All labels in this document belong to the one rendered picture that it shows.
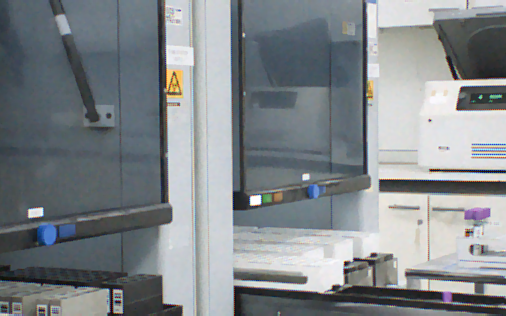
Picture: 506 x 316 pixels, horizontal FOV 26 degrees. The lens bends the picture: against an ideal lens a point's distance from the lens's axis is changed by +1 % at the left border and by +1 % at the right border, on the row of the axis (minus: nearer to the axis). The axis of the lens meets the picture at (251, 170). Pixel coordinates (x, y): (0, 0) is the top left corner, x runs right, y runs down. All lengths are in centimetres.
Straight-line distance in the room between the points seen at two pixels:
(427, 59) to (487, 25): 60
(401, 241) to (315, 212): 183
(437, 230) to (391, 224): 19
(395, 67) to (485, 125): 91
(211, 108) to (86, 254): 34
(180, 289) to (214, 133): 29
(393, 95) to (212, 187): 320
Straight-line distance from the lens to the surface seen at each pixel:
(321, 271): 199
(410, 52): 507
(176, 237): 185
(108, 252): 188
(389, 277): 250
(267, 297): 202
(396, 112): 508
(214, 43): 196
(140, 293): 174
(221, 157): 197
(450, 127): 435
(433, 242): 439
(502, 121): 428
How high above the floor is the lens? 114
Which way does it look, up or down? 3 degrees down
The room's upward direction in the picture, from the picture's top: 1 degrees counter-clockwise
